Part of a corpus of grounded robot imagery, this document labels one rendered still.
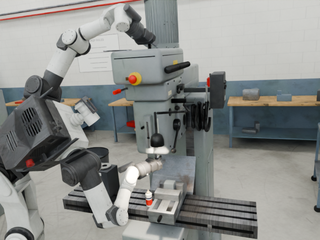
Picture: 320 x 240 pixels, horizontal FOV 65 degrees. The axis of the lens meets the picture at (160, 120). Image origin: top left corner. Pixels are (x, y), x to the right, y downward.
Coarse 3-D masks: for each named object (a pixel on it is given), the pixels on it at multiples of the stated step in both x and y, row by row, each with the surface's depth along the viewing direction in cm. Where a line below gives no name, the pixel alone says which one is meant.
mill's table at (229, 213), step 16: (80, 192) 176; (144, 192) 170; (64, 208) 172; (80, 208) 167; (128, 208) 154; (144, 208) 153; (192, 208) 150; (208, 208) 149; (224, 208) 148; (240, 208) 147; (256, 208) 146; (176, 224) 146; (192, 224) 143; (208, 224) 140; (224, 224) 137; (240, 224) 134; (256, 224) 132
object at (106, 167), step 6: (102, 168) 166; (108, 168) 166; (114, 168) 170; (102, 174) 164; (108, 174) 164; (114, 174) 170; (102, 180) 166; (108, 180) 164; (114, 180) 170; (108, 186) 165; (114, 186) 171; (108, 192) 166; (114, 192) 171
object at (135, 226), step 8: (136, 224) 151; (144, 224) 151; (152, 224) 150; (160, 224) 150; (128, 232) 145; (136, 232) 144; (144, 232) 144; (152, 232) 143; (160, 232) 143; (168, 232) 142; (176, 232) 142; (184, 232) 147
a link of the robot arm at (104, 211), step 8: (88, 192) 107; (96, 192) 107; (104, 192) 110; (88, 200) 109; (96, 200) 107; (104, 200) 109; (96, 208) 108; (104, 208) 108; (112, 208) 110; (120, 208) 113; (96, 216) 109; (104, 216) 108; (112, 216) 108; (120, 216) 111; (96, 224) 112; (120, 224) 110
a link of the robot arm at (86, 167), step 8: (80, 160) 107; (88, 160) 108; (80, 168) 104; (88, 168) 106; (96, 168) 110; (80, 176) 103; (88, 176) 106; (96, 176) 108; (80, 184) 108; (88, 184) 106; (96, 184) 108
